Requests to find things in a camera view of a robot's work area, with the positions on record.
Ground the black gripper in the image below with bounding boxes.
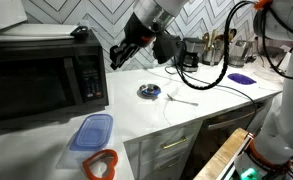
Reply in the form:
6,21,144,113
110,13,158,70

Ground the black microwave oven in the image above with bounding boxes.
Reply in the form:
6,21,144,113
0,27,109,120

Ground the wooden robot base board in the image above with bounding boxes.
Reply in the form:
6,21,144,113
193,128,252,180

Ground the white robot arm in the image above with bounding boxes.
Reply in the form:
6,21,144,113
110,0,293,180

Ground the small metal dish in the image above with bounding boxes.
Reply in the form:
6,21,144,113
139,84,161,97

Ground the black coffee maker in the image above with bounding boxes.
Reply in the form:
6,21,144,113
178,37,204,73

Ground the silver metal fork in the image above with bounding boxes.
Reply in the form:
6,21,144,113
167,94,199,106

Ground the glass blender jar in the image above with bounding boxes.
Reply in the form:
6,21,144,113
228,40,252,68

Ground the blue plastic container lid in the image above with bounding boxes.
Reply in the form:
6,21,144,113
70,114,113,151

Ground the purple plastic lid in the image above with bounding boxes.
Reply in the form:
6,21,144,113
228,73,255,85

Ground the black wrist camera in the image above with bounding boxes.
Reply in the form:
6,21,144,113
152,33,181,64

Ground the black power cable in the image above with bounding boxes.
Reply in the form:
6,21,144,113
164,64,259,131

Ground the brass drawer handle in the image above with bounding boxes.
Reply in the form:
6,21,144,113
161,136,188,150

